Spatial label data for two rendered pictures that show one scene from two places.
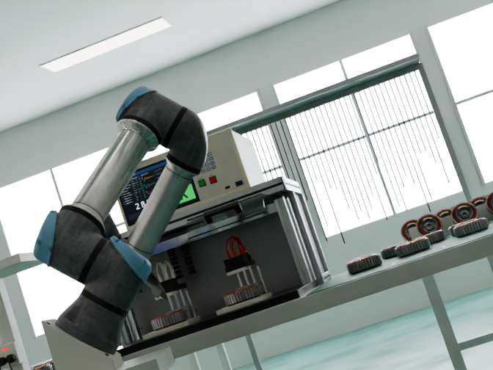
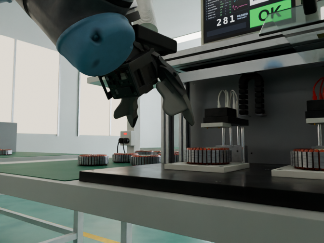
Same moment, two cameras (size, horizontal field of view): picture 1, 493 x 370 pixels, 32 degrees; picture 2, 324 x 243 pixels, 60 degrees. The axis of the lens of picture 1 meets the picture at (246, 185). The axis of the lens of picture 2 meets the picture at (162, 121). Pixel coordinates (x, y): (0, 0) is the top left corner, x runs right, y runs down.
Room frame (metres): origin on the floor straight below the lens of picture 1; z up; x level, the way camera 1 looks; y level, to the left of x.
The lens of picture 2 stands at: (2.01, 0.15, 0.83)
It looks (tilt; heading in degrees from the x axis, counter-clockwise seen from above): 4 degrees up; 27
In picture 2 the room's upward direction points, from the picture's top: straight up
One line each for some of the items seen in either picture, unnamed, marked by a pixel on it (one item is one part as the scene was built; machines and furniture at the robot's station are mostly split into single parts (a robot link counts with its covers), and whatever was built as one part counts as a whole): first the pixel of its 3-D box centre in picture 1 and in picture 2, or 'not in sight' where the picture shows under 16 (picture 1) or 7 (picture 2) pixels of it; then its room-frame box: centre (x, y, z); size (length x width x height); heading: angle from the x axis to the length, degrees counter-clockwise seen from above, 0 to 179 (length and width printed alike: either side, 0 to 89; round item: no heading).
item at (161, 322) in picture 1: (169, 319); (208, 155); (2.67, 0.36, 0.80); 0.11 x 0.11 x 0.04
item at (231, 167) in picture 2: (172, 327); (208, 166); (2.67, 0.36, 0.78); 0.15 x 0.15 x 0.01; 81
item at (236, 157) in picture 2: (182, 316); (231, 155); (2.81, 0.33, 0.80); 0.08 x 0.05 x 0.06; 81
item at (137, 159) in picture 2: not in sight; (145, 160); (2.90, 0.67, 0.77); 0.11 x 0.11 x 0.04
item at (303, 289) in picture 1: (210, 320); (261, 175); (2.66, 0.24, 0.76); 0.64 x 0.47 x 0.02; 81
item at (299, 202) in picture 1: (309, 238); not in sight; (2.99, -0.15, 0.91); 0.28 x 0.03 x 0.32; 171
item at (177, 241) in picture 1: (191, 236); (268, 63); (2.74, 0.22, 1.03); 0.62 x 0.01 x 0.03; 81
